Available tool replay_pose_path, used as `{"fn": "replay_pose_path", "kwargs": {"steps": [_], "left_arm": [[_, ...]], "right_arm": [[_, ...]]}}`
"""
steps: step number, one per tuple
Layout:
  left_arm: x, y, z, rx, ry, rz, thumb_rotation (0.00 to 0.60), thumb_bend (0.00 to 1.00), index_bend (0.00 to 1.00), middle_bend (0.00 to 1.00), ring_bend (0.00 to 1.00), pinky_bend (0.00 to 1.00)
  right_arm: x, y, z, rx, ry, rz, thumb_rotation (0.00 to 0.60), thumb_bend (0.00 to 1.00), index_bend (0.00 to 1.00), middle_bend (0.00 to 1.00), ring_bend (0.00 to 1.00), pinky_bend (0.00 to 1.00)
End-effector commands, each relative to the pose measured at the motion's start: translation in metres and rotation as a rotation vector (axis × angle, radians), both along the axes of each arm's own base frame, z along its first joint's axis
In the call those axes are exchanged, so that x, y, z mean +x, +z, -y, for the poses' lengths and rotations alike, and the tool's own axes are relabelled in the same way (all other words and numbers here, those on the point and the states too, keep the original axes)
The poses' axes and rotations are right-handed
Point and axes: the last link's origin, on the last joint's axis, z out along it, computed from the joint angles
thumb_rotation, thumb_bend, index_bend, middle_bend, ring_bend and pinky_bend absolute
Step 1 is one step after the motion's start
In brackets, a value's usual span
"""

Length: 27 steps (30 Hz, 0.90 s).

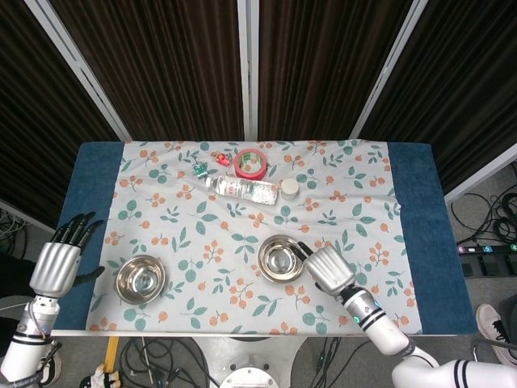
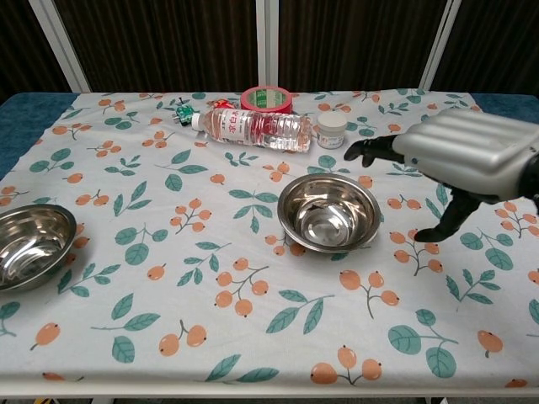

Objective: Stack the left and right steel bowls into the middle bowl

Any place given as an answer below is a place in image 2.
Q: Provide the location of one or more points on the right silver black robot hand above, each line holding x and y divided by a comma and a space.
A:
463, 147

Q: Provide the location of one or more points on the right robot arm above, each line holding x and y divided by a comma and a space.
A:
532, 177

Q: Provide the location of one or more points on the small white jar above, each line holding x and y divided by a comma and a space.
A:
332, 130

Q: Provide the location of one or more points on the clear plastic water bottle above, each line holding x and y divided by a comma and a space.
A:
261, 126

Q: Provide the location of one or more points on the red tape roll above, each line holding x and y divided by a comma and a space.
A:
252, 103

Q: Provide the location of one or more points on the small red wrapped candy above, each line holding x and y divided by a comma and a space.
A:
221, 103

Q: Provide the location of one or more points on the small green plug adapter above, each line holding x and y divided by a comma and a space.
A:
184, 114

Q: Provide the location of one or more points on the floral fruit print tablecloth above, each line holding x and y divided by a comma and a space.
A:
236, 320

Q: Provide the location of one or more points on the white metal frame post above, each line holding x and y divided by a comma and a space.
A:
440, 42
61, 46
267, 42

